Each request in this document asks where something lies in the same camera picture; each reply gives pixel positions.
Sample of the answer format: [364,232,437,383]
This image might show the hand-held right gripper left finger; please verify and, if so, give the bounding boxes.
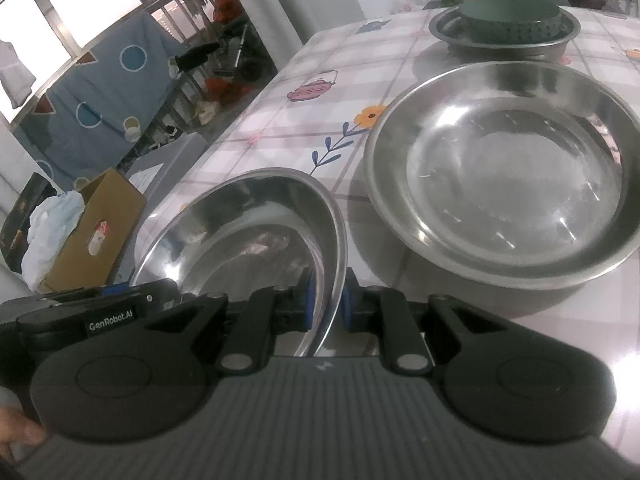
[142,266,317,380]

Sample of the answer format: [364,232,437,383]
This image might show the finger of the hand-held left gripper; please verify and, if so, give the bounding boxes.
[100,281,180,312]

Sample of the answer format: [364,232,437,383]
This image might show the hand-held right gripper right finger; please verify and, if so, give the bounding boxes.
[341,266,506,376]

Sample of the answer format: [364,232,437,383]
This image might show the shallow steel bowl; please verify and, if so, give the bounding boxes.
[130,167,349,359]

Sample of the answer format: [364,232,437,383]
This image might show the large steel plate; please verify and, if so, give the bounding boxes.
[363,61,640,292]

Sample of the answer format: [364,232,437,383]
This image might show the wide deep steel bowl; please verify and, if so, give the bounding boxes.
[430,2,581,64]

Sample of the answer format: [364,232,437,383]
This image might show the green ceramic bowl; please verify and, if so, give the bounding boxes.
[458,0,561,44]

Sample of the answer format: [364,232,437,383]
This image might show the person's left hand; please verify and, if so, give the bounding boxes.
[0,407,46,461]

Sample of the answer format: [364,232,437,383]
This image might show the cardboard box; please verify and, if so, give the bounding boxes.
[42,168,148,294]

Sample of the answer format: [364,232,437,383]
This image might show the white plastic bag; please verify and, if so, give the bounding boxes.
[22,191,87,292]

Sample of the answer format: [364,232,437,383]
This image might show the dark printed box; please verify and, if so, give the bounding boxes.
[0,172,59,272]

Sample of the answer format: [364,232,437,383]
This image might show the checked floral tablecloth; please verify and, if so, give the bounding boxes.
[129,4,640,441]

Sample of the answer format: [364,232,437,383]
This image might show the blue circle-print sheet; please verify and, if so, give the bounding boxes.
[12,10,187,194]

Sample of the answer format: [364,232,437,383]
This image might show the red cloth item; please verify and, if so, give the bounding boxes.
[204,77,254,107]

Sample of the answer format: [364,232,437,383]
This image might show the black cloth item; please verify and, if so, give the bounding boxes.
[174,42,222,72]

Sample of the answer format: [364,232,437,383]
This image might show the white hanging garment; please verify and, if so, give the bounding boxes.
[0,40,39,109]

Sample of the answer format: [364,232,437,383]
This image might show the metal balcony railing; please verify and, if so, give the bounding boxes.
[0,0,281,161]

